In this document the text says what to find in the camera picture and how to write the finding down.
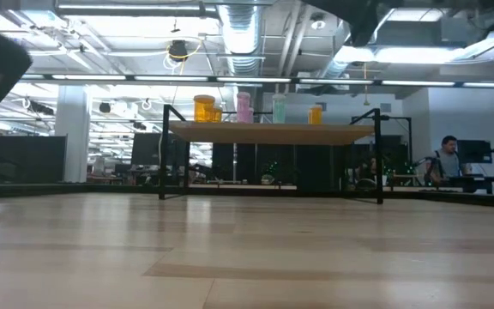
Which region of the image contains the person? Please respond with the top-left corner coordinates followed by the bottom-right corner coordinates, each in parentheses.
top-left (426, 135), bottom-right (462, 186)

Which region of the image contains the silver ceiling air duct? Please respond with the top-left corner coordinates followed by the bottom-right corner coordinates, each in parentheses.
top-left (217, 3), bottom-right (266, 77)

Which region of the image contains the black aluminium table frame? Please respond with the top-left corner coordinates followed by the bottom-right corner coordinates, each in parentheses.
top-left (0, 182), bottom-right (494, 211)

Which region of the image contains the black monitor on arm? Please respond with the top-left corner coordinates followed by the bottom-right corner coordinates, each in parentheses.
top-left (456, 139), bottom-right (493, 165)

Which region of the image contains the long ceiling light strip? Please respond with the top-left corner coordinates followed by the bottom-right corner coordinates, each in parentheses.
top-left (19, 71), bottom-right (494, 89)

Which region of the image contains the white square pillar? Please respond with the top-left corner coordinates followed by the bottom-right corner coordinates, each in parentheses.
top-left (55, 85), bottom-right (92, 184)

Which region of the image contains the black ceiling device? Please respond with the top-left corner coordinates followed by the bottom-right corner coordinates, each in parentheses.
top-left (168, 39), bottom-right (190, 61)

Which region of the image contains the wooden shelf with black legs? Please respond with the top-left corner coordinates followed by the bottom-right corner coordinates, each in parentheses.
top-left (159, 104), bottom-right (384, 205)

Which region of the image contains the pink medicine bottle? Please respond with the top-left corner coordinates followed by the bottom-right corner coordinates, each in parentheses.
top-left (236, 91), bottom-right (252, 124)

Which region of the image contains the black office desk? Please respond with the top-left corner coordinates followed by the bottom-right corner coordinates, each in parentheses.
top-left (433, 171), bottom-right (494, 195)

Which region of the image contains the green medicine bottle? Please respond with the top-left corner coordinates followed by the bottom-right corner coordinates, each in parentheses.
top-left (271, 94), bottom-right (287, 124)

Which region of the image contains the medium orange medicine bottle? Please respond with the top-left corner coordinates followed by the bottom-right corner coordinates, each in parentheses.
top-left (308, 105), bottom-right (324, 125)

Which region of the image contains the black partition panel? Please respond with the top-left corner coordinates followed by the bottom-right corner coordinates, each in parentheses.
top-left (0, 135), bottom-right (67, 184)

